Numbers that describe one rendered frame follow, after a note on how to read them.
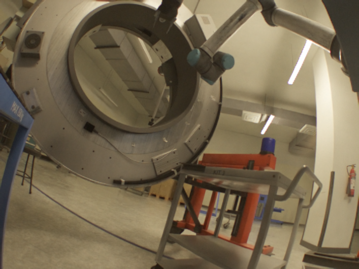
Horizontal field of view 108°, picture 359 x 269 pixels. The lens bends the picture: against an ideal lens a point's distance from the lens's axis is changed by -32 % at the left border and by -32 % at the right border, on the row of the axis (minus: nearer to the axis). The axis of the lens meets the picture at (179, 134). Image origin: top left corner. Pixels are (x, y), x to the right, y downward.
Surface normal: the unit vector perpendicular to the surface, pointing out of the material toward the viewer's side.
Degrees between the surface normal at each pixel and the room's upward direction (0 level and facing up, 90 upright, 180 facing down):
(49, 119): 90
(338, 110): 90
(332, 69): 90
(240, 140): 90
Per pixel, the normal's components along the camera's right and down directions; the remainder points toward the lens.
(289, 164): -0.20, -0.33
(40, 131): 0.60, -0.06
